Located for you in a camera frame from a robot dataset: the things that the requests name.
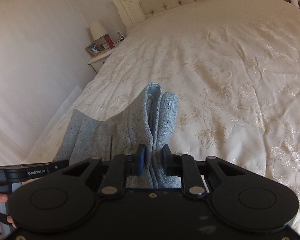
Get grey speckled knit pants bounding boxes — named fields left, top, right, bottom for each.
left=54, top=83, right=181, bottom=189

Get cream embroidered bedspread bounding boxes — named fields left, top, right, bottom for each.
left=24, top=0, right=300, bottom=227

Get wooden photo frame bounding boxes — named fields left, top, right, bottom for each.
left=85, top=42, right=104, bottom=56

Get cream table lamp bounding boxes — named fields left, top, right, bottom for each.
left=89, top=21, right=108, bottom=41

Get red bottle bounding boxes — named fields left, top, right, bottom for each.
left=104, top=35, right=115, bottom=49

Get cream bedside table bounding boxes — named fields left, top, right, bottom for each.
left=88, top=46, right=118, bottom=74

